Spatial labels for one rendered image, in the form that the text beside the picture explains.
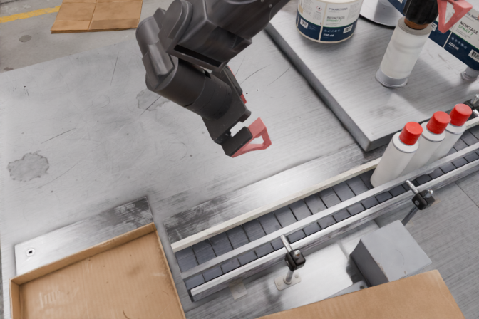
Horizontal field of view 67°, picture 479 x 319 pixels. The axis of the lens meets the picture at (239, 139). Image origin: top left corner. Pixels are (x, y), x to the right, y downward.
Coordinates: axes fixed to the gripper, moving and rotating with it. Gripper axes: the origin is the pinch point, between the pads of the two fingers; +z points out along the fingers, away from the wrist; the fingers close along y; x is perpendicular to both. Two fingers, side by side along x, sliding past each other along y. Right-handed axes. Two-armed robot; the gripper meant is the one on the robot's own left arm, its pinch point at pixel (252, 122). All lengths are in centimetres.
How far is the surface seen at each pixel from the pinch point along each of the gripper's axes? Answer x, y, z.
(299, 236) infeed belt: 13.2, -9.8, 27.4
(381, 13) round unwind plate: -38, 50, 67
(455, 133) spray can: -23.9, -8.0, 37.1
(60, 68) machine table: 48, 72, 3
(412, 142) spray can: -16.4, -7.6, 28.5
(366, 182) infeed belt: -3.1, -4.2, 40.5
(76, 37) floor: 104, 215, 62
